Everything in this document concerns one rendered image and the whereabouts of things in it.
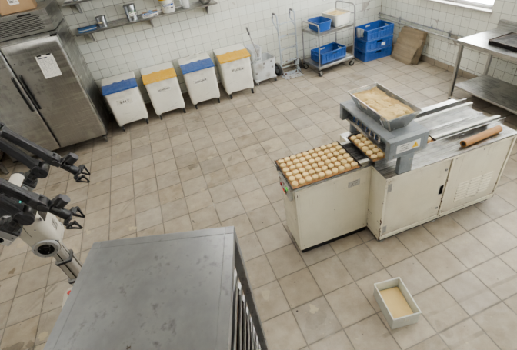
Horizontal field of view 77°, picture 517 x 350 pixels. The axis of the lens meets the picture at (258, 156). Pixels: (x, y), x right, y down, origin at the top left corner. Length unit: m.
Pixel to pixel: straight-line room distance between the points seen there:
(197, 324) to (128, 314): 0.20
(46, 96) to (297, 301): 4.31
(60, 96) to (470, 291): 5.31
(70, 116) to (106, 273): 4.58
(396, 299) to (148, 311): 2.28
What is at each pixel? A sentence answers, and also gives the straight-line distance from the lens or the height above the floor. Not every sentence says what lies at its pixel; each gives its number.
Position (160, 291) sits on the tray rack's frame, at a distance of 1.02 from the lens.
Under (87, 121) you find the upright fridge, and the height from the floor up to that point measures 0.48.
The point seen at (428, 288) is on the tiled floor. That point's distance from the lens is 3.16.
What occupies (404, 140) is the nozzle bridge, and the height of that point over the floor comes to 1.17.
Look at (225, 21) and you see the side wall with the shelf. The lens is 6.23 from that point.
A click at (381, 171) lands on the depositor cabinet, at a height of 0.84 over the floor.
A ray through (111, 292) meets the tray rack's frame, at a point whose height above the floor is 1.82.
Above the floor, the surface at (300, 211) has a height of 0.59.
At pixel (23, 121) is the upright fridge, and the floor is 0.74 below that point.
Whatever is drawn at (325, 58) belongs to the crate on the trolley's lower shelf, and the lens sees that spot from 6.42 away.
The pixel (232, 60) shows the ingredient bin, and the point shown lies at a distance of 5.69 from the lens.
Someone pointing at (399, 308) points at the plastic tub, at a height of 0.06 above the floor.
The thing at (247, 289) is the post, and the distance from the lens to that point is 1.33.
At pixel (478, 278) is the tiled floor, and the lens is 3.34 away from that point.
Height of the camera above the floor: 2.62
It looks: 37 degrees down
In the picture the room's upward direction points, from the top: 10 degrees counter-clockwise
